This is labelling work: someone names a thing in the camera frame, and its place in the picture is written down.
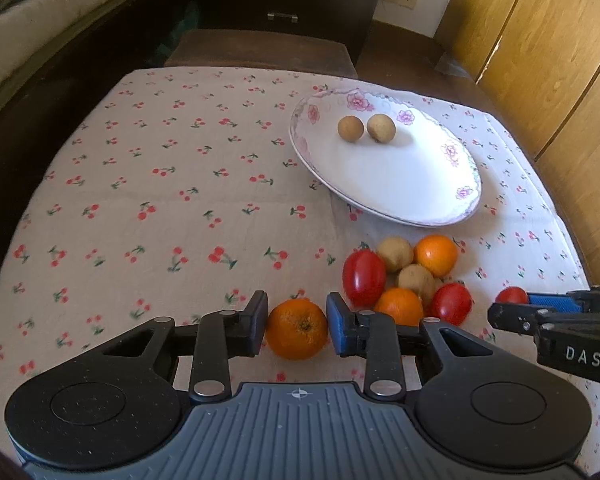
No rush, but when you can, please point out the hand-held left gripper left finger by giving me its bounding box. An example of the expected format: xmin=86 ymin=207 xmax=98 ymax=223
xmin=102 ymin=290 xmax=270 ymax=407

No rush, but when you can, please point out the small round red tomato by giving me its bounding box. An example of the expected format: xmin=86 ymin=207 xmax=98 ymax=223
xmin=495 ymin=286 xmax=529 ymax=305

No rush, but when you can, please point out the small orange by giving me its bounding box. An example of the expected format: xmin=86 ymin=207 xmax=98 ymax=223
xmin=373 ymin=287 xmax=425 ymax=327
xmin=414 ymin=235 xmax=459 ymax=278
xmin=265 ymin=299 xmax=329 ymax=361

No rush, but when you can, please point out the red plum tomato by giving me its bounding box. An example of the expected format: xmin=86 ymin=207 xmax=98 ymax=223
xmin=342 ymin=249 xmax=387 ymax=308
xmin=430 ymin=283 xmax=473 ymax=326

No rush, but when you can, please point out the cherry print tablecloth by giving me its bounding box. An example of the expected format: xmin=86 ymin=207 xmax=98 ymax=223
xmin=0 ymin=67 xmax=600 ymax=476

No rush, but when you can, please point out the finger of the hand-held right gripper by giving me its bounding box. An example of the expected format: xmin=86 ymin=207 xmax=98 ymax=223
xmin=487 ymin=302 xmax=557 ymax=336
xmin=527 ymin=283 xmax=600 ymax=313

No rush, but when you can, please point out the brown longan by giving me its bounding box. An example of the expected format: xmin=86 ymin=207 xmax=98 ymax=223
xmin=397 ymin=264 xmax=443 ymax=306
xmin=376 ymin=236 xmax=414 ymax=274
xmin=338 ymin=115 xmax=365 ymax=144
xmin=367 ymin=113 xmax=397 ymax=143

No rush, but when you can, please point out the teal cloth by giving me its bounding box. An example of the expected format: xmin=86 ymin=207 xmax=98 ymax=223
xmin=157 ymin=5 xmax=198 ymax=56

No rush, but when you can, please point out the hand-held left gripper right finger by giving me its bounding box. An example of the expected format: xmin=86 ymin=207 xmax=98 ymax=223
xmin=326 ymin=291 xmax=495 ymax=404

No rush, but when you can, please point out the bed with beige bedding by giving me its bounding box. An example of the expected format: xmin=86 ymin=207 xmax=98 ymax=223
xmin=0 ymin=0 xmax=181 ymax=106

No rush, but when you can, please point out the dark wooden stool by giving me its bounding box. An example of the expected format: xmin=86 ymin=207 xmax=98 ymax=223
xmin=164 ymin=29 xmax=358 ymax=80

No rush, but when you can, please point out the white floral rimmed plate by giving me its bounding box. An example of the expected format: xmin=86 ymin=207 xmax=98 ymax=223
xmin=288 ymin=87 xmax=482 ymax=227

